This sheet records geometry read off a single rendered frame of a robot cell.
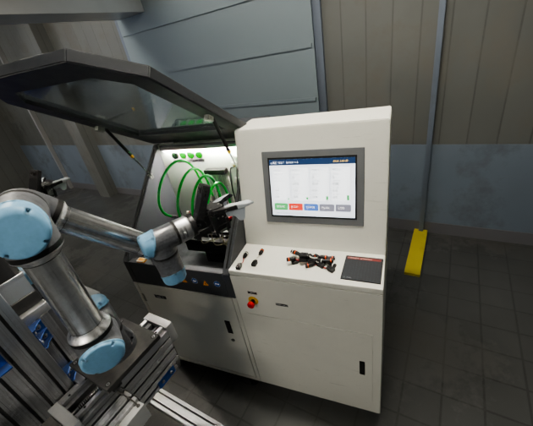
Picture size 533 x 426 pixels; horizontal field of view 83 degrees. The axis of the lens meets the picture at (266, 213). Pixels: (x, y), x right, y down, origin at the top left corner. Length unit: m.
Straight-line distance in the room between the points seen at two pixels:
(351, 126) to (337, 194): 0.30
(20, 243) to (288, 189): 1.02
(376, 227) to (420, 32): 1.82
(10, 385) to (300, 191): 1.23
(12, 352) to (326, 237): 1.22
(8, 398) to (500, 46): 3.18
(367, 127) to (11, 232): 1.18
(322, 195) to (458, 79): 1.78
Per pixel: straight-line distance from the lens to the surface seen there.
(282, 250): 1.51
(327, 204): 1.40
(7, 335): 1.23
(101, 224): 1.00
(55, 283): 0.90
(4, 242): 0.82
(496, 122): 2.98
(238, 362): 2.08
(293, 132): 1.39
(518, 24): 2.88
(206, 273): 1.57
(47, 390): 1.38
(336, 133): 1.35
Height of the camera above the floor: 1.88
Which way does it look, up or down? 29 degrees down
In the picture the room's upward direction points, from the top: 11 degrees counter-clockwise
